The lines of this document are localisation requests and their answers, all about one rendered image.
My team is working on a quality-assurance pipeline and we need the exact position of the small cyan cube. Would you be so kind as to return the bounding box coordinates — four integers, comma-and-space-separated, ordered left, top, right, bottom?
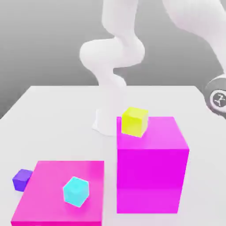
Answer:
63, 176, 90, 208

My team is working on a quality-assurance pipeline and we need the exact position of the large magenta box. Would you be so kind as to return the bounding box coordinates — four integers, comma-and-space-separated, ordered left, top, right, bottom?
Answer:
116, 116, 190, 215

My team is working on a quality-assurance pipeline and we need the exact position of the small purple cube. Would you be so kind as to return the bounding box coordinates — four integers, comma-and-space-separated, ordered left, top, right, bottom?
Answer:
12, 169, 34, 192

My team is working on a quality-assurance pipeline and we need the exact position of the large pink box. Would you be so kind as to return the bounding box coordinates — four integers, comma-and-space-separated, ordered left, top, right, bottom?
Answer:
10, 160, 105, 226

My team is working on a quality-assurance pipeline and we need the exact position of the small yellow cube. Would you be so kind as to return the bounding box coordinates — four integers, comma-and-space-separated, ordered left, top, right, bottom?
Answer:
121, 106, 149, 138

